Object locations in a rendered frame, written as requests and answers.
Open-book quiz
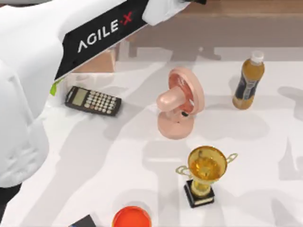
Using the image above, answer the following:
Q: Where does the green object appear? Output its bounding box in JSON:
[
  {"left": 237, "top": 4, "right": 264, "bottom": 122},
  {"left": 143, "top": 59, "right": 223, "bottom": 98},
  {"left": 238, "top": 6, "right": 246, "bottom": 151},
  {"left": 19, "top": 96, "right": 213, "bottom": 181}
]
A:
[{"left": 50, "top": 79, "right": 63, "bottom": 96}]

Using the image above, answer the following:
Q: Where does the salmon-coloured shallow box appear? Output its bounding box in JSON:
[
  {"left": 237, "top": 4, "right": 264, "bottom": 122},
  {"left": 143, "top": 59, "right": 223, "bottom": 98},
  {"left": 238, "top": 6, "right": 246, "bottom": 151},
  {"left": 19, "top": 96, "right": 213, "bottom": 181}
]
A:
[{"left": 68, "top": 44, "right": 118, "bottom": 74}]

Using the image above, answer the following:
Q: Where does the pink desk fan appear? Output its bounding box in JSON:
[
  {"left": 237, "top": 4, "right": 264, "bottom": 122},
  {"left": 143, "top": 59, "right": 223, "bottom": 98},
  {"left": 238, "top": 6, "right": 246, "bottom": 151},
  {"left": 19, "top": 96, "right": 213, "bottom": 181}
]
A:
[{"left": 156, "top": 67, "right": 205, "bottom": 140}]

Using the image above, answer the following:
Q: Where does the amber drink bottle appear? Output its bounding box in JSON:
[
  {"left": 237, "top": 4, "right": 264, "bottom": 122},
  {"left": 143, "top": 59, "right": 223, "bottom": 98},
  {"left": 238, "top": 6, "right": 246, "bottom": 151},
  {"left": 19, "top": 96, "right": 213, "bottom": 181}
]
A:
[{"left": 232, "top": 51, "right": 265, "bottom": 110}]

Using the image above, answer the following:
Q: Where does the orange round bowl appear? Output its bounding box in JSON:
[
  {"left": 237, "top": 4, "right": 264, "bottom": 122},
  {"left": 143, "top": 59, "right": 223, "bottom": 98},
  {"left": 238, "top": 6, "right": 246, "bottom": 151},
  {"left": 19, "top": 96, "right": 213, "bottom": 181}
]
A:
[{"left": 112, "top": 206, "right": 152, "bottom": 227}]

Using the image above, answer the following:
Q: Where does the black calculator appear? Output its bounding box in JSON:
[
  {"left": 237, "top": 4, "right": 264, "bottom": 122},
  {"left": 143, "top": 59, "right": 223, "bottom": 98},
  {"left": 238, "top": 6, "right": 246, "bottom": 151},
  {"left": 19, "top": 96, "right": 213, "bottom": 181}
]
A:
[{"left": 64, "top": 86, "right": 122, "bottom": 117}]

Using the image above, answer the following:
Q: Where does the gold trophy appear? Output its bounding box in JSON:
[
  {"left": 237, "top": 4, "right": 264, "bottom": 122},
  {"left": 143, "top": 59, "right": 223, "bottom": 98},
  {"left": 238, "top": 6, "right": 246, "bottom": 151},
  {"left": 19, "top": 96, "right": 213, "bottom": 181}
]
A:
[{"left": 175, "top": 146, "right": 238, "bottom": 209}]

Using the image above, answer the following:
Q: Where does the wooden cabinet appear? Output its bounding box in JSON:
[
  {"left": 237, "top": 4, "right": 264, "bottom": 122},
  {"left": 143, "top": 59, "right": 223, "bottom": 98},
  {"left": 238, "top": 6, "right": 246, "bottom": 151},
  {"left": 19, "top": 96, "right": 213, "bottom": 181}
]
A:
[{"left": 128, "top": 0, "right": 303, "bottom": 48}]

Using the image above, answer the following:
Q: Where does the black box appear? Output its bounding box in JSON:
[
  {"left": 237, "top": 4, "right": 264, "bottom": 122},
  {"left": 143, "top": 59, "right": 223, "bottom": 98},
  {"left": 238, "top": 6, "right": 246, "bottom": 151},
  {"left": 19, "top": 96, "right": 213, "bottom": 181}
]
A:
[{"left": 69, "top": 214, "right": 97, "bottom": 227}]

